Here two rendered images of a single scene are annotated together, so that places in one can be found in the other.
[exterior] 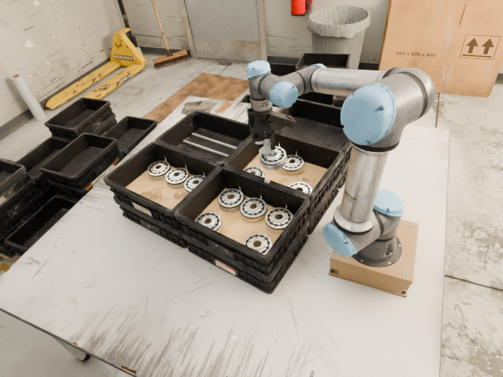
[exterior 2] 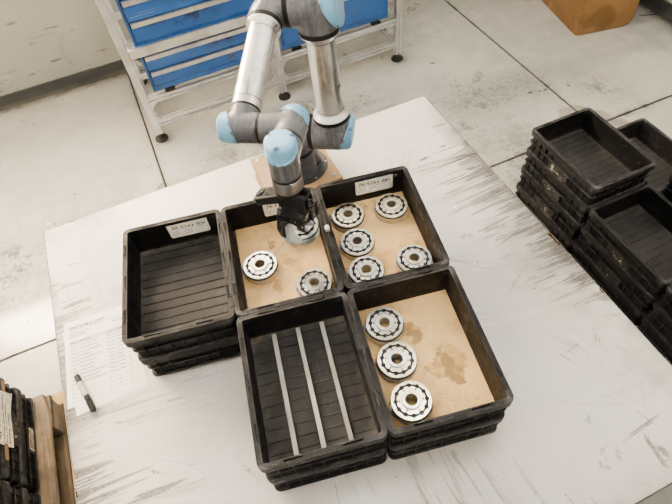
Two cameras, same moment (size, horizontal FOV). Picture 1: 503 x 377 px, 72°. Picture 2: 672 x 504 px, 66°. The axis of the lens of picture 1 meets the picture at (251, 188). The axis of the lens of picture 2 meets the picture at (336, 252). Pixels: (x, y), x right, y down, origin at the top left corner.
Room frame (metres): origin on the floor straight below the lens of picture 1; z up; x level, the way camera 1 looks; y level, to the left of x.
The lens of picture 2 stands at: (1.64, 0.61, 2.11)
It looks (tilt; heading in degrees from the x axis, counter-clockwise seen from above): 53 degrees down; 223
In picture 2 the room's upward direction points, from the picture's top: 8 degrees counter-clockwise
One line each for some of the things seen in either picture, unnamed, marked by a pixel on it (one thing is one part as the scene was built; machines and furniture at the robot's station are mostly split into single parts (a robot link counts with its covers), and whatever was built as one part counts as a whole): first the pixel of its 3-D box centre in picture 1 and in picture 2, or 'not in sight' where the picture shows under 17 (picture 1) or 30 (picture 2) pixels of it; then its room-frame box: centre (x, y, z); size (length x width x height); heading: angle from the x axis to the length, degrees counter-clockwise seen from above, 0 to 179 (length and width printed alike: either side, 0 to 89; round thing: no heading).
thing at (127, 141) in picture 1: (132, 150); not in sight; (2.18, 0.85, 0.31); 0.40 x 0.30 x 0.34; 151
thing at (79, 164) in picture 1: (93, 179); not in sight; (1.83, 1.05, 0.37); 0.40 x 0.30 x 0.45; 151
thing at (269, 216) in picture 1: (278, 218); (348, 215); (0.83, -0.08, 0.86); 0.10 x 0.10 x 0.01
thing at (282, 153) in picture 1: (272, 155); (300, 224); (1.03, -0.10, 1.00); 0.10 x 0.10 x 0.01
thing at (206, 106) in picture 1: (197, 107); not in sight; (2.00, 0.27, 0.71); 0.22 x 0.19 x 0.01; 61
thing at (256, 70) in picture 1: (260, 80); (282, 156); (1.05, -0.08, 1.29); 0.09 x 0.08 x 0.11; 28
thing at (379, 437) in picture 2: (207, 135); (306, 373); (1.34, 0.17, 0.92); 0.40 x 0.30 x 0.02; 51
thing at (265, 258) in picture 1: (241, 208); (378, 224); (0.85, 0.04, 0.92); 0.40 x 0.30 x 0.02; 51
